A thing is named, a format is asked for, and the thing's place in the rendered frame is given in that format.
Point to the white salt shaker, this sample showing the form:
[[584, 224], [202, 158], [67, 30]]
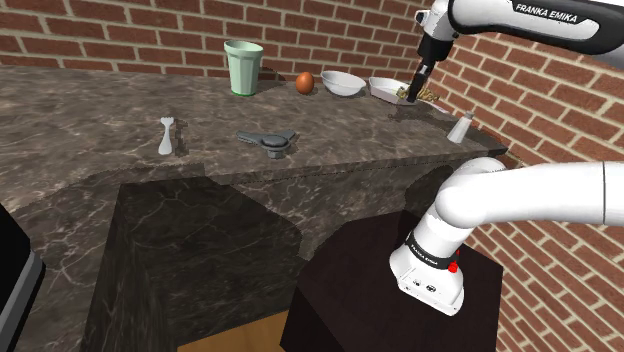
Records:
[[460, 128]]

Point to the black grey appliance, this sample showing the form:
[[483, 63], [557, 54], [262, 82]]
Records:
[[14, 287]]

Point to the white bowl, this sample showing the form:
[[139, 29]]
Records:
[[342, 83]]

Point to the dark robot stand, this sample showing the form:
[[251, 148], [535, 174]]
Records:
[[370, 292]]

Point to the grey garlic press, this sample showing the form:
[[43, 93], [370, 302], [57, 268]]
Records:
[[269, 139]]

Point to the brown egg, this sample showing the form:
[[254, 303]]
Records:
[[304, 83]]

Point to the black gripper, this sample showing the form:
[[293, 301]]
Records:
[[430, 50]]

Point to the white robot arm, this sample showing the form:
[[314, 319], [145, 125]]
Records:
[[512, 195]]

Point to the white small fork tool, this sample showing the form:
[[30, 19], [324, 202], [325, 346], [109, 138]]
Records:
[[166, 138]]

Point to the white rectangular dish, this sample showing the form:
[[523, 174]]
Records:
[[385, 88]]

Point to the golden brown food piece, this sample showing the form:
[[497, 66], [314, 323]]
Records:
[[428, 95]]

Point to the pale green cup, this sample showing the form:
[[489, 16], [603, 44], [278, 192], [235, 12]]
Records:
[[242, 66]]

